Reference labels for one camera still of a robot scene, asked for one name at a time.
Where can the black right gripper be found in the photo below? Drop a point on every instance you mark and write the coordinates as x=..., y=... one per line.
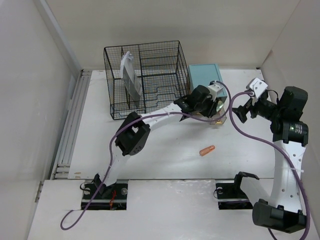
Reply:
x=241, y=111

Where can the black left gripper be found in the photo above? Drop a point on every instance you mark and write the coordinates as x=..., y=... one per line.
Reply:
x=211, y=110

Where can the orange correction tape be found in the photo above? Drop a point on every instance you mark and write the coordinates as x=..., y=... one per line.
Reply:
x=206, y=150

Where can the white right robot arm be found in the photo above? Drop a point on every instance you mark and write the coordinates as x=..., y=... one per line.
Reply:
x=287, y=208

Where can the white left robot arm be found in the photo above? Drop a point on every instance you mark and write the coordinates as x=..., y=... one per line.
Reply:
x=131, y=137

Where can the blue orange drawer box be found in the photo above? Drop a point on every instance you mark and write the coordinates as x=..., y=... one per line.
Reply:
x=203, y=74

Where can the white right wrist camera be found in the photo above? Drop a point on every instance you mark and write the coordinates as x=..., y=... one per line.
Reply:
x=257, y=86

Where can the black wire mesh desk organizer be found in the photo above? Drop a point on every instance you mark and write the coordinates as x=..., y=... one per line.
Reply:
x=160, y=67

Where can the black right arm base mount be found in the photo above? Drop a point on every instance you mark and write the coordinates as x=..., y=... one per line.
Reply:
x=229, y=194

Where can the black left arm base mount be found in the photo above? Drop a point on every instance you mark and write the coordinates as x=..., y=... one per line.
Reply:
x=114, y=197

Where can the aluminium rail frame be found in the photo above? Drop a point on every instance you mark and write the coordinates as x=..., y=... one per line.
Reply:
x=61, y=163

